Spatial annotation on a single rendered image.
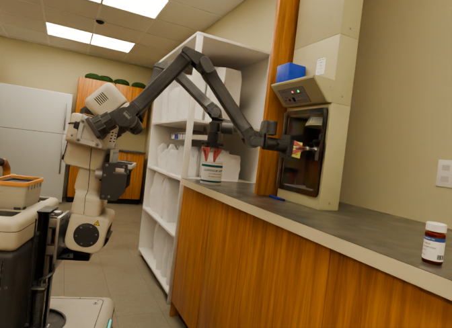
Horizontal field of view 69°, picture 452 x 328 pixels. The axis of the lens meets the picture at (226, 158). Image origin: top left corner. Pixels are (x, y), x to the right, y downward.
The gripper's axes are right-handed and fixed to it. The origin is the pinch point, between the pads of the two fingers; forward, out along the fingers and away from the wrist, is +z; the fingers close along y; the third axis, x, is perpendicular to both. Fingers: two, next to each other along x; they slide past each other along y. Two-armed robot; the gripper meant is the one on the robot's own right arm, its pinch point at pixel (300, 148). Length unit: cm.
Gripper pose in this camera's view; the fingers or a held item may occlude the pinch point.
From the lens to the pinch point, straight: 153.8
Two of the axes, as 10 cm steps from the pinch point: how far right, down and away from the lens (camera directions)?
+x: -4.0, -1.0, 9.1
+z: 9.1, 1.1, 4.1
